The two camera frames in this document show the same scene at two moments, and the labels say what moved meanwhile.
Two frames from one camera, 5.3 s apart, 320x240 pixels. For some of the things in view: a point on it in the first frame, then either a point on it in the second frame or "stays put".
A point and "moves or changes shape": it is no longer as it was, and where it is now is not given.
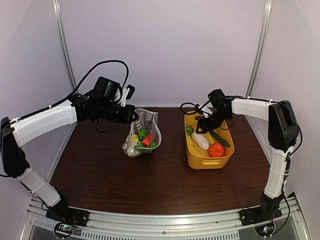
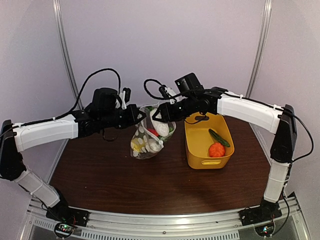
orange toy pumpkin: x=216 y=150 stays put
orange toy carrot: x=147 y=140 -> x=171 y=129
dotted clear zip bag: x=144 y=135 moves or changes shape
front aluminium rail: x=42 y=225 stays put
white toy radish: x=129 y=149 -> x=154 y=146
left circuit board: x=63 y=229 stays put
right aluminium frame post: x=267 y=6 stays put
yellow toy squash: x=135 y=138 -> x=136 y=145
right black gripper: x=209 y=127 -> x=167 y=114
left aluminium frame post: x=64 y=43 stays put
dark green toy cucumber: x=223 y=142 stays put
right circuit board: x=265 y=230 stays put
